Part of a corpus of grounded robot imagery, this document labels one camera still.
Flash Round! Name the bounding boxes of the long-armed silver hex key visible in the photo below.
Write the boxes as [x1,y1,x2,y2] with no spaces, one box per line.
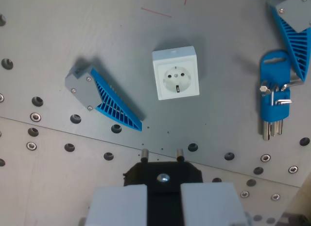
[276,80,305,136]

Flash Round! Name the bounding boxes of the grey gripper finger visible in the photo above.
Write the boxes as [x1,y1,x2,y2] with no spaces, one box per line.
[180,182,249,226]
[84,184,149,226]

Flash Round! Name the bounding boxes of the blue hex key holder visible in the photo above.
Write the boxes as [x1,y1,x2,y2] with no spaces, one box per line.
[259,50,292,121]

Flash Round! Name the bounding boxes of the blue grey ribbed gripper finger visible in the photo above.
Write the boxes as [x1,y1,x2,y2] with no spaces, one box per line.
[65,63,143,132]
[266,0,311,83]

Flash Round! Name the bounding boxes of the medium silver hex key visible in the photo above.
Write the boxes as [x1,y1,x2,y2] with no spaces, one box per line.
[270,89,276,137]

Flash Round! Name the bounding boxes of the large silver hex key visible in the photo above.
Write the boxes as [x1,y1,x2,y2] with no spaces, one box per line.
[259,85,271,141]

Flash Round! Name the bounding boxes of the white wall socket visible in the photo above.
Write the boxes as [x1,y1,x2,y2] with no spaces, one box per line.
[152,45,200,101]

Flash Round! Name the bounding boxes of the black plug with metal pins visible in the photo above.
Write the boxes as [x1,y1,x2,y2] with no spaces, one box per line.
[122,149,204,226]

